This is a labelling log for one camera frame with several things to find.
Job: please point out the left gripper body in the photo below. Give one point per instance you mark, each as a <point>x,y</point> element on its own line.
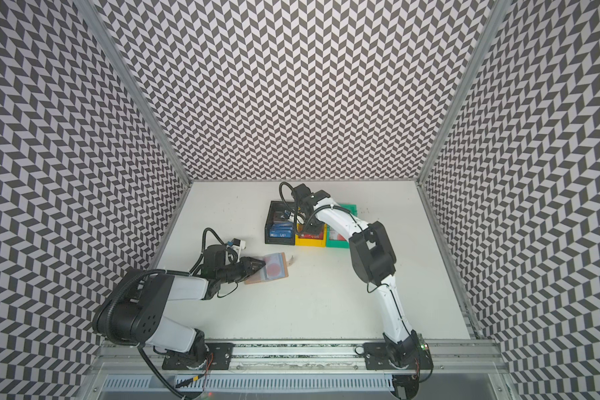
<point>231,272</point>

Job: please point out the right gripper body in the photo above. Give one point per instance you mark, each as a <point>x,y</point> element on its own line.
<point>313,224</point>

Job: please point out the red circle white card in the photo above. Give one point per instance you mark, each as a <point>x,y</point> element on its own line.
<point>276,266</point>

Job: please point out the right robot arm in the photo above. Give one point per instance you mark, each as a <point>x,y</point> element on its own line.
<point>373,260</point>

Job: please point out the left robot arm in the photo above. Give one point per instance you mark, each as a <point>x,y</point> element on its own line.
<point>133,313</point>

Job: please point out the dark card in black bin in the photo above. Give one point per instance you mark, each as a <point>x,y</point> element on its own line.
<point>280,217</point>

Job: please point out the blue card in black bin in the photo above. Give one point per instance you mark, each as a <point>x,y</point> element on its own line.
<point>281,230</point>

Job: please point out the black plastic bin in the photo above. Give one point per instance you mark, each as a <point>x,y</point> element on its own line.
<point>273,207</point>

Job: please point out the yellow plastic bin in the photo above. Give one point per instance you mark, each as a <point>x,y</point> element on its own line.
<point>312,243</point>

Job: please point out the green plastic bin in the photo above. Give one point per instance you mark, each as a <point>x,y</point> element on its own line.
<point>334,239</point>

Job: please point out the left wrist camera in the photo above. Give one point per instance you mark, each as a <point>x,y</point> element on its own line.
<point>236,244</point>

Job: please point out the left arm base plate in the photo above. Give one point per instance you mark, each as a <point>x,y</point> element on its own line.
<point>212,356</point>

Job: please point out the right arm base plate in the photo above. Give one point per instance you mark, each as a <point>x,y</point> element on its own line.
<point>377,357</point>

